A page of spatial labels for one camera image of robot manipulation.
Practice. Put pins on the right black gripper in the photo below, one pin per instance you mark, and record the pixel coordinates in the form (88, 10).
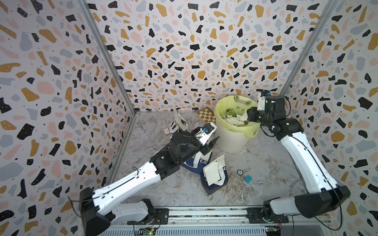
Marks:
(253, 111)

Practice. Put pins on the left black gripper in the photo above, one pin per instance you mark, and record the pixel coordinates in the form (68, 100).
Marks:
(211, 143)

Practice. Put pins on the navy white tote bag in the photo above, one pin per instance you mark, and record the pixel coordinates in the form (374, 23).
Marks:
(197, 162)

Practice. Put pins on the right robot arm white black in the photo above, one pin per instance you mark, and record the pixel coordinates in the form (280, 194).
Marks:
(324, 193)

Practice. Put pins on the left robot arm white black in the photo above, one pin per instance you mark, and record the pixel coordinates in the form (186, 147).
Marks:
(100, 208)

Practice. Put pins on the paper scraps in bin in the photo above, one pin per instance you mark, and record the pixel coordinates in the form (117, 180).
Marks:
(233, 118)

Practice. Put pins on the white plastic trash bin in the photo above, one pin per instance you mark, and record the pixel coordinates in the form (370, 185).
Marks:
(229, 141)

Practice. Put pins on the yellow-green bin liner bag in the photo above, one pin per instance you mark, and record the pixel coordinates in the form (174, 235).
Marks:
(238, 103)

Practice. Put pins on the white receipt on near bag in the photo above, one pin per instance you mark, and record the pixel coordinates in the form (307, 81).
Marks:
(211, 173)

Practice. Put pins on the wooden checkerboard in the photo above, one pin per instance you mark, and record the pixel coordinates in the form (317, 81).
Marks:
(206, 115)

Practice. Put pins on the far navy tote bag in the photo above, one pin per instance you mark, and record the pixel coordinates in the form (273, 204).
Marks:
(175, 128)

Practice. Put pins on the near navy tote bag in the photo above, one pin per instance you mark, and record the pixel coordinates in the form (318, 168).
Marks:
(223, 174)

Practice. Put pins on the small teal cube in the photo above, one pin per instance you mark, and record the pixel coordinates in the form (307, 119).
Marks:
(248, 179)

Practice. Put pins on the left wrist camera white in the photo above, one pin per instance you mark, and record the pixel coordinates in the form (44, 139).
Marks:
(205, 133)

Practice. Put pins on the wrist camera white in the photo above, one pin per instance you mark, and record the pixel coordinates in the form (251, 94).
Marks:
(205, 133)
(262, 99)

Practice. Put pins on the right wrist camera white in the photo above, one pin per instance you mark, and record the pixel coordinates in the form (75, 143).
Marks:
(262, 99)

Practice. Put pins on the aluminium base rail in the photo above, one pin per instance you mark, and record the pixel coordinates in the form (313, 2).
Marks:
(222, 221)

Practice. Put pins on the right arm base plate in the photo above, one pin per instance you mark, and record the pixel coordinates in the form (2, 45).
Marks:
(260, 215)

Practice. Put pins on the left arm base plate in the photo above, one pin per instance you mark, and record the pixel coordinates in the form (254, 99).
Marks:
(158, 217)

